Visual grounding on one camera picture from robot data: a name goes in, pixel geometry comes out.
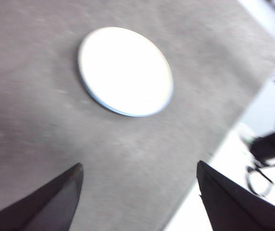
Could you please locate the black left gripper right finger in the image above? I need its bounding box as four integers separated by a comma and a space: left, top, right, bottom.
196, 160, 275, 231

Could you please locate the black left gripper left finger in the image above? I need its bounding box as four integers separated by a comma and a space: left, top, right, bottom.
0, 163, 84, 231

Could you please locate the blue round plate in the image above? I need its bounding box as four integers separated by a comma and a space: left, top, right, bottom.
79, 69, 173, 118

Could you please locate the white round plate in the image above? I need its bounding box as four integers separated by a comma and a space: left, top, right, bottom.
78, 26, 174, 116

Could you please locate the black cable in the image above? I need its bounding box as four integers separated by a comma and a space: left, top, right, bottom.
245, 161, 275, 197

